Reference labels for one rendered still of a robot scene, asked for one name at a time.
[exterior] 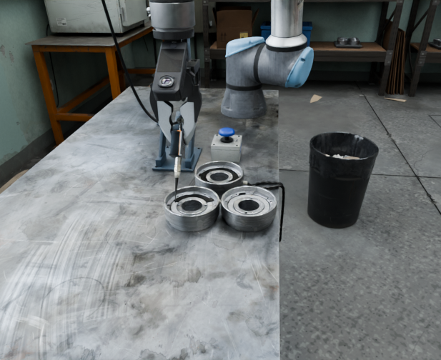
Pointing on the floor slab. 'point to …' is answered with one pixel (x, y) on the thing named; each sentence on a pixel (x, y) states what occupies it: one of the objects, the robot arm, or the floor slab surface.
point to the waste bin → (339, 177)
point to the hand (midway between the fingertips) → (178, 139)
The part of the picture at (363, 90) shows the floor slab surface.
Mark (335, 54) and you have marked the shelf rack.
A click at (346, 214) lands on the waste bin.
